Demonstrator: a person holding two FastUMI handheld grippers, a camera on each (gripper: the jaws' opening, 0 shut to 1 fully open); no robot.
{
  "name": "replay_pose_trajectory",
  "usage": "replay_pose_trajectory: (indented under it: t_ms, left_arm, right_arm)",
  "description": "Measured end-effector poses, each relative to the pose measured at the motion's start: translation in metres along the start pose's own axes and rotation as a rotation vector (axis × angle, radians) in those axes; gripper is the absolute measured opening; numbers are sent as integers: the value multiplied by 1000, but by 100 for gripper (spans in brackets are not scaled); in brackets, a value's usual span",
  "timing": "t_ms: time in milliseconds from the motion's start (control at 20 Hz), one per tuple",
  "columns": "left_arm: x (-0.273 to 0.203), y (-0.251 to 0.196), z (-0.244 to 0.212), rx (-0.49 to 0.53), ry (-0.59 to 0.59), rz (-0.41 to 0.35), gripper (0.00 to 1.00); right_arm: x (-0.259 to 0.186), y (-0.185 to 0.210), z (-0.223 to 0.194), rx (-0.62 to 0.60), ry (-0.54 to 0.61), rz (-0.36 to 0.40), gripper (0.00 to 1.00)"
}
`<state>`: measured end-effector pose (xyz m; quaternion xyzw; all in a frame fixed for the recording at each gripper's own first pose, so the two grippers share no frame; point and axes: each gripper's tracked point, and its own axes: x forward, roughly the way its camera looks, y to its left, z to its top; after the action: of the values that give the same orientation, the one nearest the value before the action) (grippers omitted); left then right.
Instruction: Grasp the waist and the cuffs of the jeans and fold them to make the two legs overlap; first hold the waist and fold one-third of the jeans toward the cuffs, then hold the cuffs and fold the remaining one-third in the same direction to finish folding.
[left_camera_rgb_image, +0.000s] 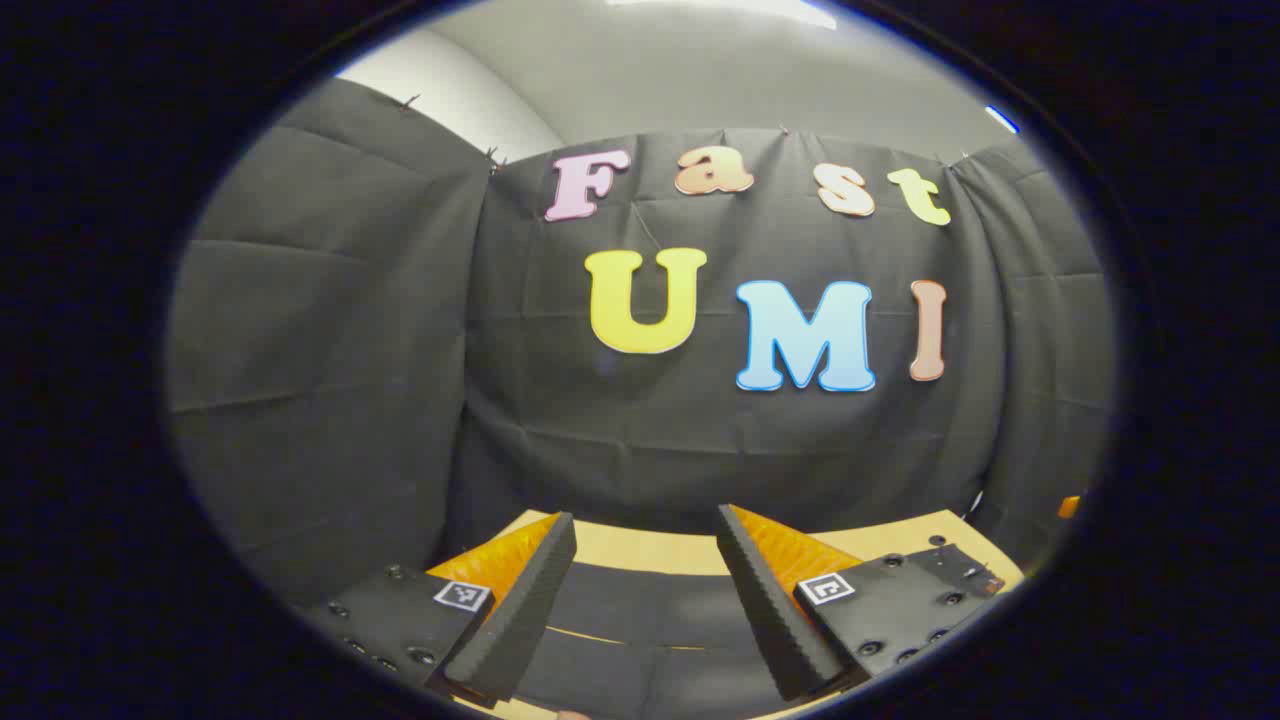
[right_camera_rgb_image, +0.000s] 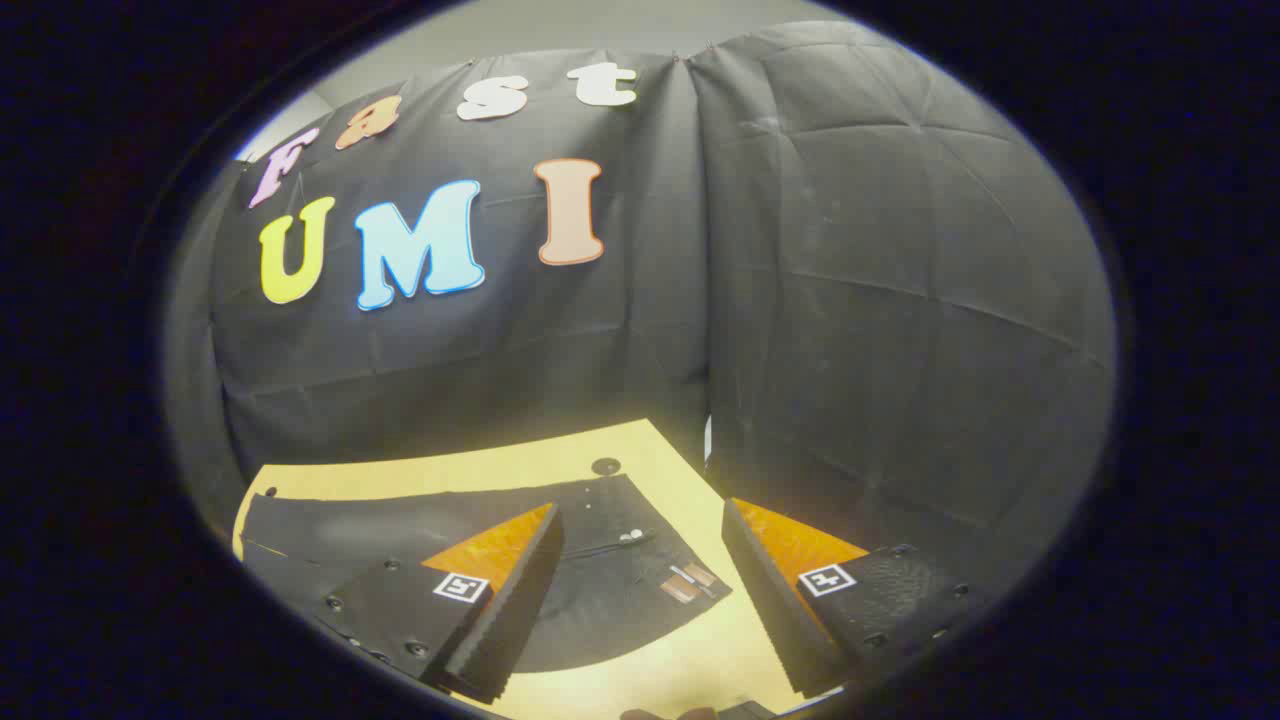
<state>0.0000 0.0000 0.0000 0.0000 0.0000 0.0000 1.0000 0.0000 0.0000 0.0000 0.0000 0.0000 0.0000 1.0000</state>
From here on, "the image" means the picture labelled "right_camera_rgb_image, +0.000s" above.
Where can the black round table grommet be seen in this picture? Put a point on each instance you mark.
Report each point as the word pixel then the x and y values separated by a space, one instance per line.
pixel 606 466

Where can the dark grey jeans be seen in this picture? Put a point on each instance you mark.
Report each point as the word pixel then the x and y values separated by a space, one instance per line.
pixel 350 530

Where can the black backdrop cloth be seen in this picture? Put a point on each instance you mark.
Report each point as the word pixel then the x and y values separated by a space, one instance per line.
pixel 820 300

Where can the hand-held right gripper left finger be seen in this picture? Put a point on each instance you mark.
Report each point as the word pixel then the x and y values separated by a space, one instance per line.
pixel 515 600

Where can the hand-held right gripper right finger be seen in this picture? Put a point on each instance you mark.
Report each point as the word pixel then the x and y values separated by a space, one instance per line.
pixel 775 600

